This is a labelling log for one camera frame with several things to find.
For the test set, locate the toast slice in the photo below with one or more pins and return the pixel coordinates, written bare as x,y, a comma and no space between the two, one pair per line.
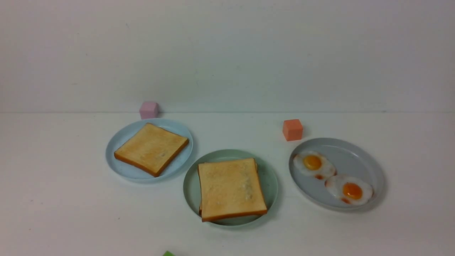
151,149
200,208
231,188

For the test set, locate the orange cube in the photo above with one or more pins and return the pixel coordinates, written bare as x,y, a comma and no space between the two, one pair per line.
292,130

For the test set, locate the pink cube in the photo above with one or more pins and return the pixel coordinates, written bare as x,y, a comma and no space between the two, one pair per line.
149,110

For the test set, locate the left fried egg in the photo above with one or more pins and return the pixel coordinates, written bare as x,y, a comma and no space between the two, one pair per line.
313,164

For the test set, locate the fried egg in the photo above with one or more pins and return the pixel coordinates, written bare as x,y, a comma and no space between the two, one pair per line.
313,164
350,190

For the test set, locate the light blue bread plate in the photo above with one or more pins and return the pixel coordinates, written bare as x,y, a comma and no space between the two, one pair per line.
136,175

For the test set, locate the grey egg plate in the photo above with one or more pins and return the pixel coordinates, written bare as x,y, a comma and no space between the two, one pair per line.
348,159

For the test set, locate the green cube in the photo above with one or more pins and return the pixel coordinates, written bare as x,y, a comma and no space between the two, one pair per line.
168,253

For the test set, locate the right fried egg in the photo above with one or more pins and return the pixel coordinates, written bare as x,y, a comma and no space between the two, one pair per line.
350,190

